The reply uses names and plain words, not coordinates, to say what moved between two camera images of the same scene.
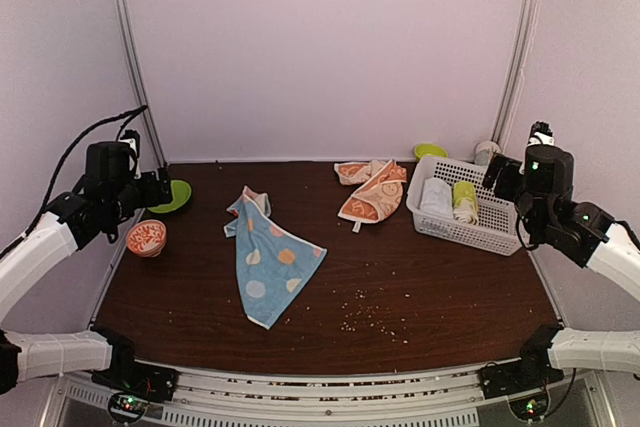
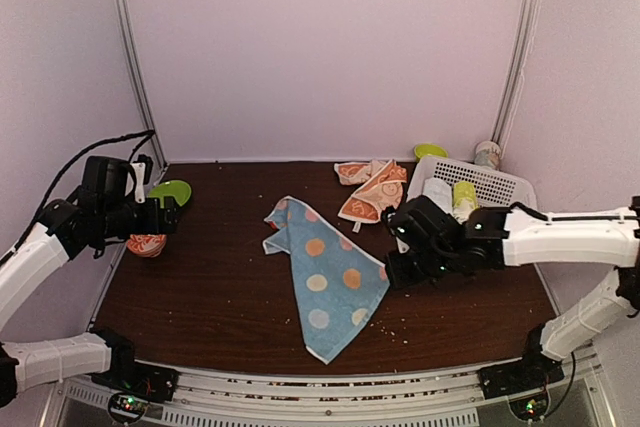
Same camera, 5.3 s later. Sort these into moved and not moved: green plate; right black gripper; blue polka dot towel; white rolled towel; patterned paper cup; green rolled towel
Moved: right black gripper; blue polka dot towel
Not moved: green rolled towel; white rolled towel; green plate; patterned paper cup
